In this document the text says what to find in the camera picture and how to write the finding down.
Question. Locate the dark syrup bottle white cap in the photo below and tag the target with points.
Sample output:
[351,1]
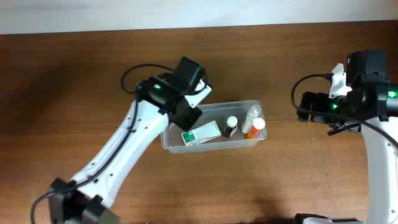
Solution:
[230,126]

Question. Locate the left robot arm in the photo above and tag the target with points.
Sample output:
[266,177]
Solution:
[171,97]

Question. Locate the orange tube white cap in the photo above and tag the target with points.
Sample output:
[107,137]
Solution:
[257,125]

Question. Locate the white spray bottle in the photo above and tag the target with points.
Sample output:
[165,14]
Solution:
[253,112]

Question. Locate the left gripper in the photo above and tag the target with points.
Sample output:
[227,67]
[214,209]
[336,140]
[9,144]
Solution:
[187,115]

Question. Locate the white green medicine box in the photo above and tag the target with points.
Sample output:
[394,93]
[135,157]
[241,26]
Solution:
[202,134]

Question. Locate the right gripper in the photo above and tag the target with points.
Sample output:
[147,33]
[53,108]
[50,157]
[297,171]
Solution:
[311,104]

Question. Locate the clear plastic container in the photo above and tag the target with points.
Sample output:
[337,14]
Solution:
[172,139]

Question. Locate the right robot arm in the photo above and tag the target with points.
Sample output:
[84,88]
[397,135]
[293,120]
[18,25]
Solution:
[362,99]

